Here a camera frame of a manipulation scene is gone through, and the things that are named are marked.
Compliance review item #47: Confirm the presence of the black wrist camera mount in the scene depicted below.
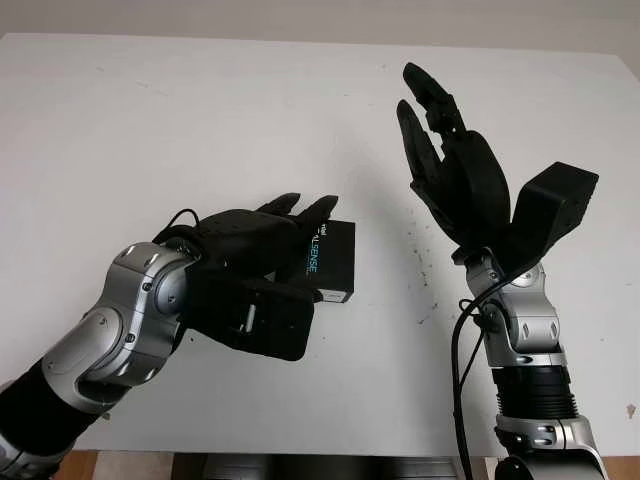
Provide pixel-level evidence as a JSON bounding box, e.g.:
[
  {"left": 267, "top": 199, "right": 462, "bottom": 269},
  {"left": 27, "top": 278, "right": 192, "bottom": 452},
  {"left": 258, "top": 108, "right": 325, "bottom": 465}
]
[
  {"left": 498, "top": 161, "right": 600, "bottom": 275},
  {"left": 181, "top": 263, "right": 317, "bottom": 362}
]

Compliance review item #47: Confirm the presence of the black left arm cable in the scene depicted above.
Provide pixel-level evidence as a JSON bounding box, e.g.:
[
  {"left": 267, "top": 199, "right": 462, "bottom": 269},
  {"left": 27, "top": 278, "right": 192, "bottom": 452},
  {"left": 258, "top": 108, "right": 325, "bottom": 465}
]
[{"left": 166, "top": 208, "right": 202, "bottom": 237}]

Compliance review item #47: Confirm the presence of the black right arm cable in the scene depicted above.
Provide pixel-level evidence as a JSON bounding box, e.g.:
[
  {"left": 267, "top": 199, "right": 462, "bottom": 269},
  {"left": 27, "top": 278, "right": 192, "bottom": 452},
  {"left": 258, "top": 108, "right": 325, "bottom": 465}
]
[{"left": 450, "top": 278, "right": 507, "bottom": 480}]

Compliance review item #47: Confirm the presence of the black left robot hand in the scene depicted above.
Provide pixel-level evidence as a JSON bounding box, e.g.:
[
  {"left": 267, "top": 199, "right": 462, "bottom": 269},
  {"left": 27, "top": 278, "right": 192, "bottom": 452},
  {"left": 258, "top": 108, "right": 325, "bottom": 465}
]
[{"left": 149, "top": 193, "right": 341, "bottom": 292}]

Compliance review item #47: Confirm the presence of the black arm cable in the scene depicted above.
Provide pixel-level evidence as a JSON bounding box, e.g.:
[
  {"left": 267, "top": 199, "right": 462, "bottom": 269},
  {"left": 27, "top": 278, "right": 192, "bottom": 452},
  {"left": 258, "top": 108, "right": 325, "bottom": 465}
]
[
  {"left": 450, "top": 278, "right": 507, "bottom": 480},
  {"left": 166, "top": 208, "right": 202, "bottom": 237}
]

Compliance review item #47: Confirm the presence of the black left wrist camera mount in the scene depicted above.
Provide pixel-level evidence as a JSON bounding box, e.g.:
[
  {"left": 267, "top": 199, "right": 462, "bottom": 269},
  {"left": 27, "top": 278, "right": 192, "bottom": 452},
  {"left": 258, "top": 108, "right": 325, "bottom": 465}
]
[{"left": 181, "top": 263, "right": 317, "bottom": 362}]

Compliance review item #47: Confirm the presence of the black RealSense box lid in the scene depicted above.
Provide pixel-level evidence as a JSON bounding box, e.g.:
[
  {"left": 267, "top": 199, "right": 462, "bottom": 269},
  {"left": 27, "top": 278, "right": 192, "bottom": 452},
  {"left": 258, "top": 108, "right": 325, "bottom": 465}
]
[{"left": 298, "top": 217, "right": 359, "bottom": 305}]

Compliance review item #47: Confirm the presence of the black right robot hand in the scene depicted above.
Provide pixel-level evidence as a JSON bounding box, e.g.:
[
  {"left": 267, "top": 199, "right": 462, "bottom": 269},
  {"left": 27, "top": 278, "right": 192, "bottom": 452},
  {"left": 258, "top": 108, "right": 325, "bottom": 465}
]
[{"left": 397, "top": 62, "right": 515, "bottom": 250}]

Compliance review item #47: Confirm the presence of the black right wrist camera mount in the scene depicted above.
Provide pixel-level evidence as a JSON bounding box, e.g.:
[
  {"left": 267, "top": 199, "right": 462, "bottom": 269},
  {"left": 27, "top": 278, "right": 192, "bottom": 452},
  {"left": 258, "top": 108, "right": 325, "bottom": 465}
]
[{"left": 498, "top": 161, "right": 600, "bottom": 275}]

